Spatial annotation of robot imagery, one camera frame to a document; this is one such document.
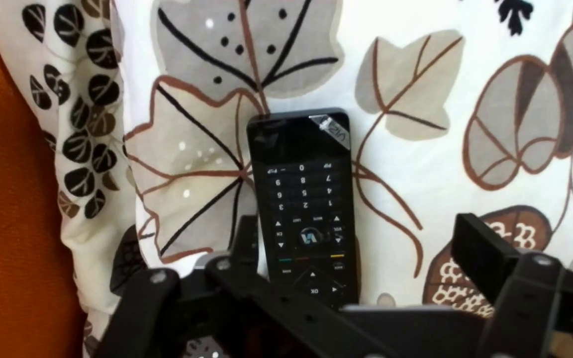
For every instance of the large leaf print pillow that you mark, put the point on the large leaf print pillow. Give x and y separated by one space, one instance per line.
418 172

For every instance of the black remote controller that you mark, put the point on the black remote controller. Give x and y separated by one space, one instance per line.
303 192

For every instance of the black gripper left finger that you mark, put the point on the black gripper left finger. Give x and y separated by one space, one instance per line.
160 299

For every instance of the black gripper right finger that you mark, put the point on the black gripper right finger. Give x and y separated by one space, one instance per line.
546 305

